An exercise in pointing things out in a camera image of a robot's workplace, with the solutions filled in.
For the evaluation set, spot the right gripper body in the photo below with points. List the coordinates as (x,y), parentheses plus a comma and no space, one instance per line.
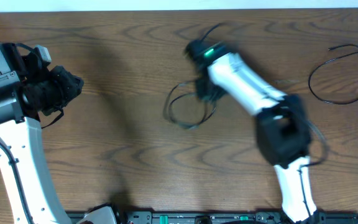
(206,89)

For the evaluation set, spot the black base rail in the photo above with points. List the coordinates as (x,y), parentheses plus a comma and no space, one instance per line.
(259,216)

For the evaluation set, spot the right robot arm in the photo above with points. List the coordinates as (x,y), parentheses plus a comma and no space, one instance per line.
(285,136)

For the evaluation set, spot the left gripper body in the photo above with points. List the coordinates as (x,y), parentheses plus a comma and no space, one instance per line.
(58,90)

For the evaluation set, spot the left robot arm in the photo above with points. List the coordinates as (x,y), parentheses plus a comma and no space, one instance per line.
(29,88)

